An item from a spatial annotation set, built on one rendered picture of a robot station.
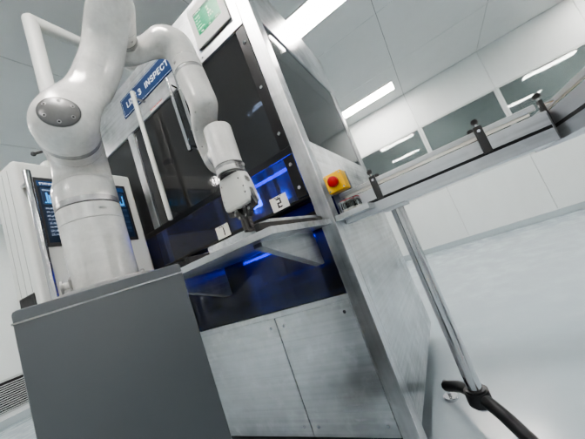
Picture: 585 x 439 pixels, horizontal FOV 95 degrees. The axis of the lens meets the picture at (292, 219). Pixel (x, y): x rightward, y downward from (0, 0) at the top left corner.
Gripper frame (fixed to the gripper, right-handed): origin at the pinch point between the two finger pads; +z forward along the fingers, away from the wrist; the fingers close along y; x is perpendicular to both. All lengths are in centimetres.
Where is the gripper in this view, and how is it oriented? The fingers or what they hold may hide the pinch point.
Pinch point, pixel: (248, 225)
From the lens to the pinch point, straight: 78.0
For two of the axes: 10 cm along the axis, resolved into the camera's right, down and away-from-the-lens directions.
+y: -8.1, 3.6, 4.7
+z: 3.3, 9.3, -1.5
